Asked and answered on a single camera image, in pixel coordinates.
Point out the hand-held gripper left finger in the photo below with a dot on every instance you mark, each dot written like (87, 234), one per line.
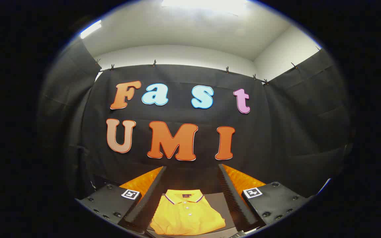
(147, 201)

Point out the yellow polo shirt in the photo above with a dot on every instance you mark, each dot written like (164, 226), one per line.
(184, 215)

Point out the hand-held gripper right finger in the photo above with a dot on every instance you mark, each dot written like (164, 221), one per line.
(235, 198)

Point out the ceiling light panel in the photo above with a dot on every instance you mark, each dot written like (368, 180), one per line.
(90, 29)
(203, 3)

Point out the black backdrop cloth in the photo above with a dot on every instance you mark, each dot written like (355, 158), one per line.
(276, 132)

